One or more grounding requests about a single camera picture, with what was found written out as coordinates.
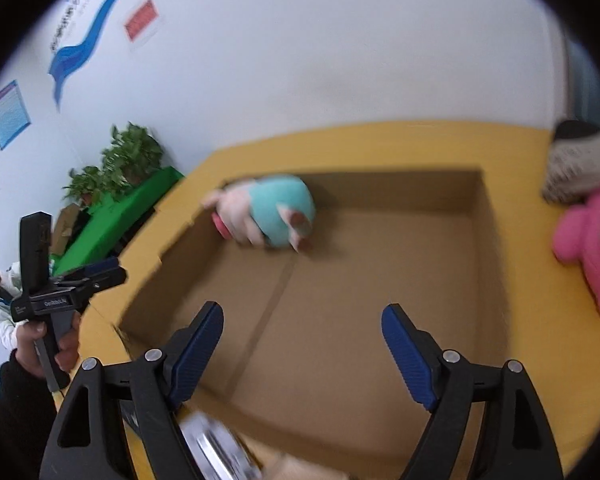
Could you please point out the small brown carton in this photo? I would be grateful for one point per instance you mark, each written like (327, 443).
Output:
(65, 227)

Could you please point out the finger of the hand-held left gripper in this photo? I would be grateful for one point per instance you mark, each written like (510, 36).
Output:
(105, 280)
(97, 267)

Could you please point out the person's left forearm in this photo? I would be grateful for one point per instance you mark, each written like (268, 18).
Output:
(25, 395)

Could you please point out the blue ribbon wall decal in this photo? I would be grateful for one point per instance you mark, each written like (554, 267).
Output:
(75, 57)

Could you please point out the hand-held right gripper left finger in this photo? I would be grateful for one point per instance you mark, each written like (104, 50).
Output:
(200, 350)

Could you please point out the red wall sign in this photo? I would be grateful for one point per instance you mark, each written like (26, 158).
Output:
(141, 22)

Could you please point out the white and silver packet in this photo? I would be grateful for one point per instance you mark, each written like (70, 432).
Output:
(215, 447)

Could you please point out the cardboard box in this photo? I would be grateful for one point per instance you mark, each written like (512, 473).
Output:
(355, 285)

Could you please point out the small potted green plant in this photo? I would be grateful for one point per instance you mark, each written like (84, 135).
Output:
(85, 185)

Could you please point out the grey cloth bundle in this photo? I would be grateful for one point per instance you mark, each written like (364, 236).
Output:
(580, 165)

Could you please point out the blue framed wall poster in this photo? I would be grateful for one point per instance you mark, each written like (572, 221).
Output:
(8, 115)

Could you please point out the pink plush toy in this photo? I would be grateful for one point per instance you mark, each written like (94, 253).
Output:
(590, 245)

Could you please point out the person's left hand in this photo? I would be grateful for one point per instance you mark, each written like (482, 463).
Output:
(67, 347)

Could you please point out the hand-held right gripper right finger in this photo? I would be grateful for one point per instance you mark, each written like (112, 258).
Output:
(405, 350)

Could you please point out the large potted green plant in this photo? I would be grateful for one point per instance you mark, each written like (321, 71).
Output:
(132, 152)

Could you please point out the pink and teal pig plush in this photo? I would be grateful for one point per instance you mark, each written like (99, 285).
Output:
(275, 205)

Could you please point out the green cloth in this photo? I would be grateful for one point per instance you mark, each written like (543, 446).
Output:
(120, 215)

